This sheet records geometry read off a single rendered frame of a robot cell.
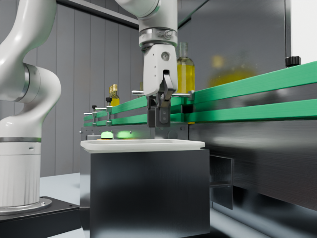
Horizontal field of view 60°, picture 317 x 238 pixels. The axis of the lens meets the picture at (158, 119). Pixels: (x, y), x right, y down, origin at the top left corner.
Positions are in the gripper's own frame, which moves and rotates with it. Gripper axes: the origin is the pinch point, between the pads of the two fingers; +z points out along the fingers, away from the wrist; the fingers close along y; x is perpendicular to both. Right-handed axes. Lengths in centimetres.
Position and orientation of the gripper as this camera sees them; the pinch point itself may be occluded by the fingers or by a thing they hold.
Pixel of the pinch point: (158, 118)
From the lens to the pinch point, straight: 59.5
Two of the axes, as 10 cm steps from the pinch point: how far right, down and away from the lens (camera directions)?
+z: 0.0, 10.0, -0.3
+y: -3.3, 0.3, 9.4
